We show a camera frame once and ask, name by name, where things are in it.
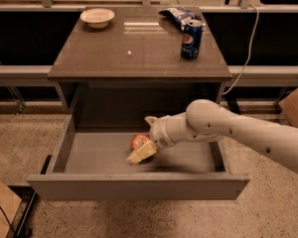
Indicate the blue Pepsi can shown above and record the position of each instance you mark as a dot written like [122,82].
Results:
[191,40]

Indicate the black metal floor frame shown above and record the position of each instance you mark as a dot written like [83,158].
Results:
[30,198]

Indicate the grey counter cabinet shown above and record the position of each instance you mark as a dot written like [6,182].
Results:
[135,65]

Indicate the white bowl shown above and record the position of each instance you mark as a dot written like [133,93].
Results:
[97,18]

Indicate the grey open drawer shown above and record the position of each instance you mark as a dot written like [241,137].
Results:
[89,160]

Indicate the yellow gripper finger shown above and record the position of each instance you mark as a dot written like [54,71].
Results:
[150,120]
[145,149]

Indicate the cardboard box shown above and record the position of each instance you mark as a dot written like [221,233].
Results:
[9,204]
[289,106]

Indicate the cardboard box at left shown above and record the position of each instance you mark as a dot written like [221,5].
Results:
[9,204]

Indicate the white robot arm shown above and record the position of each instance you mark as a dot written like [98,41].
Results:
[205,120]

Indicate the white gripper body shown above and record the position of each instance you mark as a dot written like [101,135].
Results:
[158,131]

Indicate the cardboard box at right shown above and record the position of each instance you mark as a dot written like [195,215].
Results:
[289,106]

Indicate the blue white chip bag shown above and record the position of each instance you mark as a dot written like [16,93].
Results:
[179,15]

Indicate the red apple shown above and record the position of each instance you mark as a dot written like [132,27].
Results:
[138,139]

